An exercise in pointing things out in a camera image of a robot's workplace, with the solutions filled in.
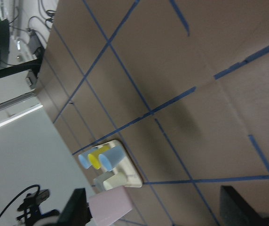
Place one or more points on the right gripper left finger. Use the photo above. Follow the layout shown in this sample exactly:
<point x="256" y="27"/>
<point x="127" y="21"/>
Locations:
<point x="75" y="213"/>

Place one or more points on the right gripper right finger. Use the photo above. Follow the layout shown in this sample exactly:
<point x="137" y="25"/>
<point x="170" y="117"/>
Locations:
<point x="235" y="211"/>

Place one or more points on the pink plastic cup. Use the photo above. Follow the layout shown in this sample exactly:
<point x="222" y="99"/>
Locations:
<point x="109" y="206"/>

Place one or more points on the grey plastic cup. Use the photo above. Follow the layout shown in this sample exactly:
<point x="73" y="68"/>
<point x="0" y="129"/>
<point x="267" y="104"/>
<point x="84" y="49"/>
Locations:
<point x="98" y="181"/>

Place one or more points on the cream white plastic cup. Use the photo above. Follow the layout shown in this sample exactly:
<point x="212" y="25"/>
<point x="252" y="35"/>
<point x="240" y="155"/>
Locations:
<point x="114" y="181"/>

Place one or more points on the light blue cup far end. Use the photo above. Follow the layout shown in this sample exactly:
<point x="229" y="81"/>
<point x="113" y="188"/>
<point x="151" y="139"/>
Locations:
<point x="83" y="158"/>

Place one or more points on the yellow plastic cup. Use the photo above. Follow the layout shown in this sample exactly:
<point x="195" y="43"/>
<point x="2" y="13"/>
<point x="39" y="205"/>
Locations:
<point x="93" y="157"/>

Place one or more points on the light blue cup near centre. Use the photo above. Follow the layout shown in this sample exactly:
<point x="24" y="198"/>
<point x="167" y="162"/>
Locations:
<point x="112" y="157"/>

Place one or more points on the cream rabbit tray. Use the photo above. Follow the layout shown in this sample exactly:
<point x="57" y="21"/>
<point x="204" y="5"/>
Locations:
<point x="125" y="166"/>

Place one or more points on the black monitor stand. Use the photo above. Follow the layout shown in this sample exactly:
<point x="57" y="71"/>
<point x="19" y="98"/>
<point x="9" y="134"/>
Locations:
<point x="36" y="49"/>

